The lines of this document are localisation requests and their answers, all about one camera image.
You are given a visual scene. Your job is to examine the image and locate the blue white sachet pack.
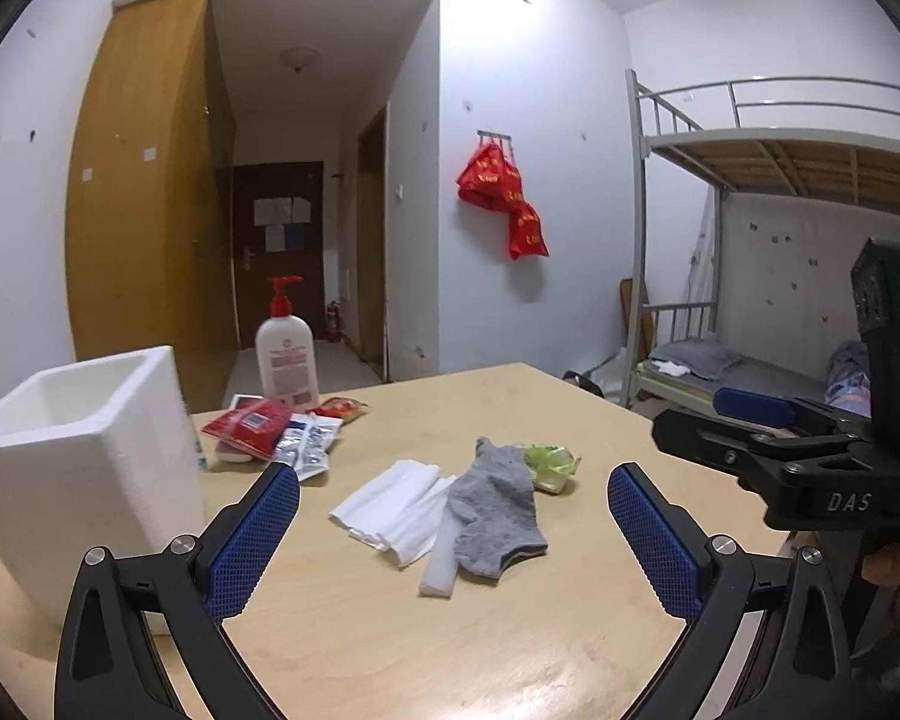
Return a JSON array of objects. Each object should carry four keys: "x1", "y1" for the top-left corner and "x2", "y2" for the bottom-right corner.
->
[{"x1": 271, "y1": 415, "x2": 343, "y2": 481}]

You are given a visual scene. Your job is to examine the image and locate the white lotion pump bottle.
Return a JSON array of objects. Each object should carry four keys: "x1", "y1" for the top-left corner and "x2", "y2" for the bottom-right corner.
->
[{"x1": 255, "y1": 275, "x2": 320, "y2": 413}]

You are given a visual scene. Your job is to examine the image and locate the person right hand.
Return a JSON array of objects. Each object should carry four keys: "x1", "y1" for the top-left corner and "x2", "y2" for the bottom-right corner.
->
[{"x1": 862, "y1": 542, "x2": 900, "y2": 587}]

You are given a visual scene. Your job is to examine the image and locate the red fire extinguisher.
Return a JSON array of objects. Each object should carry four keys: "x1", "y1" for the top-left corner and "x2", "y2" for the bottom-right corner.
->
[{"x1": 325, "y1": 301, "x2": 343, "y2": 343}]

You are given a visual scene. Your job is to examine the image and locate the small orange snack packet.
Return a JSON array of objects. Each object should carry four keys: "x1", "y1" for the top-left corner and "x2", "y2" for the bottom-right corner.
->
[{"x1": 310, "y1": 397, "x2": 370, "y2": 424}]

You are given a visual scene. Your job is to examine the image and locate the white foam sheet roll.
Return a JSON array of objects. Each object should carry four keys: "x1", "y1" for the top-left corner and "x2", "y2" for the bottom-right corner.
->
[{"x1": 418, "y1": 499, "x2": 463, "y2": 600}]

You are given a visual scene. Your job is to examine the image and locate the dark wooden door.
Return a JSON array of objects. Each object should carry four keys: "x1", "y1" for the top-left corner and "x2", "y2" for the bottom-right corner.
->
[{"x1": 232, "y1": 161, "x2": 326, "y2": 349}]

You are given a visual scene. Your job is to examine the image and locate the wooden wardrobe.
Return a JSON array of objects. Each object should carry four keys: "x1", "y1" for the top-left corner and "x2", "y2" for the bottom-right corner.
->
[{"x1": 64, "y1": 0, "x2": 238, "y2": 411}]

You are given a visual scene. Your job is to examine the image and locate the grey pillow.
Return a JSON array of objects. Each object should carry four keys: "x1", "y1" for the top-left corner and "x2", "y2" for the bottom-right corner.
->
[{"x1": 650, "y1": 338, "x2": 743, "y2": 380}]

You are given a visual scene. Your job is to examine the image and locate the white styrofoam box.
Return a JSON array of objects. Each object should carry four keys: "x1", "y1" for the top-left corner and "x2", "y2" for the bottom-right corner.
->
[{"x1": 0, "y1": 346, "x2": 206, "y2": 624}]

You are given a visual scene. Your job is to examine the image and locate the grey sock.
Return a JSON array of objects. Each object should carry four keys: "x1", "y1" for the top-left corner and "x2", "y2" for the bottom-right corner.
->
[{"x1": 448, "y1": 437, "x2": 549, "y2": 582}]

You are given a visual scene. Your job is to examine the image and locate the wooden table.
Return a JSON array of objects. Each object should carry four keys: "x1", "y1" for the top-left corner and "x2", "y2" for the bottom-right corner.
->
[{"x1": 0, "y1": 361, "x2": 812, "y2": 720}]

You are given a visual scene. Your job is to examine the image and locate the green plastic wrapper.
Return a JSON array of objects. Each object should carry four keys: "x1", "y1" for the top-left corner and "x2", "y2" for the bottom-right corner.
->
[{"x1": 523, "y1": 445, "x2": 580, "y2": 496}]

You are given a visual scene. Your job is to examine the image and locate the red hanging bags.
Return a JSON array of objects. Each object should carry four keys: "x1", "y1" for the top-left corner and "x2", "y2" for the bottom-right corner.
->
[{"x1": 457, "y1": 130, "x2": 549, "y2": 260}]

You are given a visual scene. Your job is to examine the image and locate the red snack packet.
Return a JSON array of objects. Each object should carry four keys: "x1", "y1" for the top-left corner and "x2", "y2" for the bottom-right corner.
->
[{"x1": 201, "y1": 398, "x2": 292, "y2": 460}]

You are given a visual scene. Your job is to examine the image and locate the ceiling lamp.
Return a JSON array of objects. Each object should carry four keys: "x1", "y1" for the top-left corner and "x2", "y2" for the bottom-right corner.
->
[{"x1": 279, "y1": 46, "x2": 320, "y2": 75}]

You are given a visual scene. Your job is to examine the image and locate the white cloth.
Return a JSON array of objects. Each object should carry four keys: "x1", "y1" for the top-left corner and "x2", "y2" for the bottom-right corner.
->
[{"x1": 329, "y1": 458, "x2": 457, "y2": 569}]

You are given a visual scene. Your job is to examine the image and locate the metal bunk bed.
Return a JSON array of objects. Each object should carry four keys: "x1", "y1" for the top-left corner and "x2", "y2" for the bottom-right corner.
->
[{"x1": 621, "y1": 75, "x2": 900, "y2": 411}]

